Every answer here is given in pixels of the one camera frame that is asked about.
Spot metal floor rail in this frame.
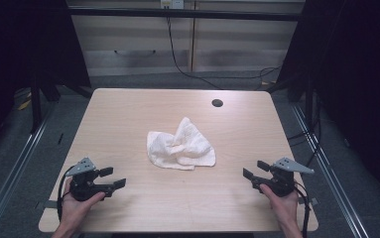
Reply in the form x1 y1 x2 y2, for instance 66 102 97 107
291 103 371 238
0 108 57 238

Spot black floor cables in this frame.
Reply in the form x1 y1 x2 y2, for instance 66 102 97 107
286 93 323 168

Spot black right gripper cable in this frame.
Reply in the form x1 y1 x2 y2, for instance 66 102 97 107
293 180 312 238

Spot white wall power outlet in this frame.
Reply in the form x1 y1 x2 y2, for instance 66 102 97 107
160 0 186 10

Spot white towel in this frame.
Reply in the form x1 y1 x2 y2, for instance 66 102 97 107
146 116 217 172

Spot black metal stand post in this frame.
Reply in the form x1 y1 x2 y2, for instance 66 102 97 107
30 76 44 134

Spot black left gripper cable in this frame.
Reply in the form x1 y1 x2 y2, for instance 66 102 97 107
56 165 76 222

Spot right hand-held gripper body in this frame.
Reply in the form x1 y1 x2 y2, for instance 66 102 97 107
252 157 315 198

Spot black curtain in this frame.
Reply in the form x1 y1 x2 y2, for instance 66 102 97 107
276 0 380 207
0 0 91 163

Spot yellow floor tape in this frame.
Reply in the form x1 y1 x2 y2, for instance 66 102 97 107
17 98 33 111

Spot person's left hand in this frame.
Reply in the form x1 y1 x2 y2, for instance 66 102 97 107
60 178 107 228

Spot black horizontal frame bar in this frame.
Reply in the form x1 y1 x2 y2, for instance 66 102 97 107
67 7 302 23

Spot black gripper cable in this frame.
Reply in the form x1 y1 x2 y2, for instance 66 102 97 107
56 165 76 222
293 180 312 238

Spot person's right hand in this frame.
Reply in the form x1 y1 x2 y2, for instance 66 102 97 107
259 183 302 230

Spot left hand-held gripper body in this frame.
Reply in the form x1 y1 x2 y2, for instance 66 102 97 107
65 157 116 202

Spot black wall cable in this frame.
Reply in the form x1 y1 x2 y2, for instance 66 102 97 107
166 16 282 90

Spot grey tape strip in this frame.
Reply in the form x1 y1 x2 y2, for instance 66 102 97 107
43 199 62 210
298 196 319 206

